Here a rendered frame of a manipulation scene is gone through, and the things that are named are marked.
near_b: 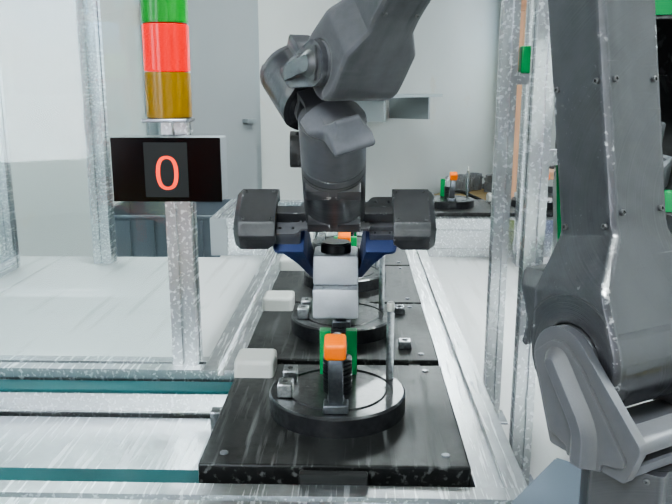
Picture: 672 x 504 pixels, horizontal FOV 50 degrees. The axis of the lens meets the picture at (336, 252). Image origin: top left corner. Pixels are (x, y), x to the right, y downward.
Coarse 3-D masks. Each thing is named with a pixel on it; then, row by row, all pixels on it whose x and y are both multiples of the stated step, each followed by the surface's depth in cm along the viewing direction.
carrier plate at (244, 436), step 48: (240, 384) 81; (432, 384) 81; (240, 432) 70; (288, 432) 70; (384, 432) 70; (432, 432) 70; (240, 480) 64; (288, 480) 64; (384, 480) 64; (432, 480) 64
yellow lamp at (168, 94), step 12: (156, 72) 78; (168, 72) 78; (180, 72) 78; (156, 84) 78; (168, 84) 78; (180, 84) 78; (156, 96) 78; (168, 96) 78; (180, 96) 79; (156, 108) 78; (168, 108) 78; (180, 108) 79
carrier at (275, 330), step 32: (384, 256) 101; (384, 288) 102; (288, 320) 103; (320, 320) 97; (352, 320) 97; (384, 320) 97; (416, 320) 103; (288, 352) 91; (384, 352) 91; (416, 352) 91
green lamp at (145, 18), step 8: (144, 0) 76; (152, 0) 76; (160, 0) 76; (168, 0) 76; (176, 0) 76; (184, 0) 77; (144, 8) 77; (152, 8) 76; (160, 8) 76; (168, 8) 76; (176, 8) 77; (184, 8) 78; (144, 16) 77; (152, 16) 76; (160, 16) 76; (168, 16) 76; (176, 16) 77; (184, 16) 78
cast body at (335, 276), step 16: (336, 240) 72; (320, 256) 70; (336, 256) 70; (352, 256) 70; (320, 272) 70; (336, 272) 70; (352, 272) 70; (320, 288) 70; (336, 288) 70; (352, 288) 70; (320, 304) 70; (336, 304) 70; (352, 304) 70
